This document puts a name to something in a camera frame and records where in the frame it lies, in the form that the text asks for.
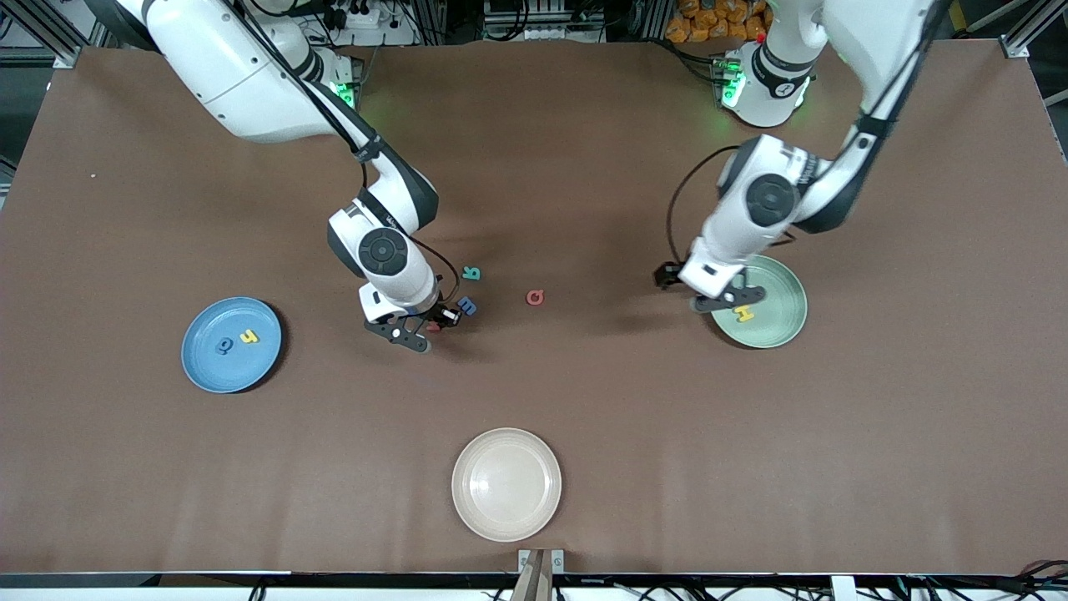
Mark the beige plate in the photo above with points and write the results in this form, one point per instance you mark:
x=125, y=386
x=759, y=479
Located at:
x=506, y=484

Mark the metal mounting bracket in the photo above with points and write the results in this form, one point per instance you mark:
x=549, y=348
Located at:
x=541, y=576

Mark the green plate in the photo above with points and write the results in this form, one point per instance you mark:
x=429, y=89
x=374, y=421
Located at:
x=780, y=309

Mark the red capital letter Q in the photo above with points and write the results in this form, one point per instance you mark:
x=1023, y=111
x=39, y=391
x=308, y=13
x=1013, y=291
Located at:
x=529, y=298

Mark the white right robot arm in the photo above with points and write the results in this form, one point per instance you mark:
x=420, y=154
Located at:
x=225, y=67

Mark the yellow capital letter H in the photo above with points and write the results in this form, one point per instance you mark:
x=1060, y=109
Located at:
x=745, y=315

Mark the blue lowercase letter a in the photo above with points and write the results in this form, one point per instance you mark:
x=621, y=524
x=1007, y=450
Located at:
x=217, y=345

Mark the blue lowercase letter m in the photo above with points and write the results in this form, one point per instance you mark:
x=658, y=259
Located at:
x=469, y=307

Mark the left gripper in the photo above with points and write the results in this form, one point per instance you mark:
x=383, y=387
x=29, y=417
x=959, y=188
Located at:
x=667, y=275

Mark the blue plate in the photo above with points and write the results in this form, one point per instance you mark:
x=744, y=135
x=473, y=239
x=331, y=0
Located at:
x=209, y=367

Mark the white power strip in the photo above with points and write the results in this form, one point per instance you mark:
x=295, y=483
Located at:
x=388, y=35
x=546, y=33

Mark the aluminium frame extrusion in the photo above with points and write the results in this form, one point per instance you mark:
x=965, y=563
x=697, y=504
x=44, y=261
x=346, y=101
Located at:
x=67, y=57
x=1016, y=48

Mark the yellow lowercase letter h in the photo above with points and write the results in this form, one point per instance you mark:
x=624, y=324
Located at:
x=248, y=337

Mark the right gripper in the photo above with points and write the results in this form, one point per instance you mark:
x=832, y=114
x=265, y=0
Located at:
x=437, y=314

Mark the orange items pile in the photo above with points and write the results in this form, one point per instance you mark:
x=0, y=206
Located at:
x=692, y=25

